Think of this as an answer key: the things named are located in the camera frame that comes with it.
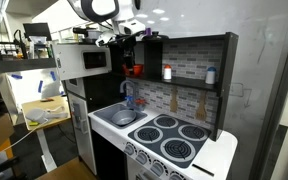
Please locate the wooden toy spatula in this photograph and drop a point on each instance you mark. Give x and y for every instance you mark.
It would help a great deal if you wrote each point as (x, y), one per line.
(173, 101)

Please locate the wooden side table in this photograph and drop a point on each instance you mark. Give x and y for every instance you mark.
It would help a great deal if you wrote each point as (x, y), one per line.
(48, 103)

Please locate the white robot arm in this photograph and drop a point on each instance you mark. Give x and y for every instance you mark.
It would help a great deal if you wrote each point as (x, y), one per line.
(125, 27)

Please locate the black monitor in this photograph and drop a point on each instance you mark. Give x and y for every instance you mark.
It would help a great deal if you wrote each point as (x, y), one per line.
(37, 29)

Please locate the red plastic bowl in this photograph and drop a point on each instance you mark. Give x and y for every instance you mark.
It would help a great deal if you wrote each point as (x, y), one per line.
(138, 69)

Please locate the grey toy faucet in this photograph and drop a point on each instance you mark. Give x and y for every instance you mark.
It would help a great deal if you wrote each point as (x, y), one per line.
(132, 99)

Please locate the white shaker red cap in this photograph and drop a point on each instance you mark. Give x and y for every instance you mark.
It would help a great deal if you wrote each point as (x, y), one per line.
(167, 72)

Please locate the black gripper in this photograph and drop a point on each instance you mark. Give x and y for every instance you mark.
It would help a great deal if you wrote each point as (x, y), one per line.
(129, 54)

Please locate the white toy microwave door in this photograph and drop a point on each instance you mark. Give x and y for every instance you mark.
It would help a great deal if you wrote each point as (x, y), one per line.
(76, 60)

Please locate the white shaker blue cap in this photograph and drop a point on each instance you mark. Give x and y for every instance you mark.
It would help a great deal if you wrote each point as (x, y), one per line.
(210, 75)

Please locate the white cloth on table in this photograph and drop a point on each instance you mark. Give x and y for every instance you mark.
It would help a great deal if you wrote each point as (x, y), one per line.
(43, 115)

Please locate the white toy refrigerator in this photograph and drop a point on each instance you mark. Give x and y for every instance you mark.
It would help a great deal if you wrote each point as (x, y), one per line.
(79, 113)

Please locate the wooden toy spoon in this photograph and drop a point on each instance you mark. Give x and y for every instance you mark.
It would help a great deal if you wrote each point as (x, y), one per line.
(201, 111)

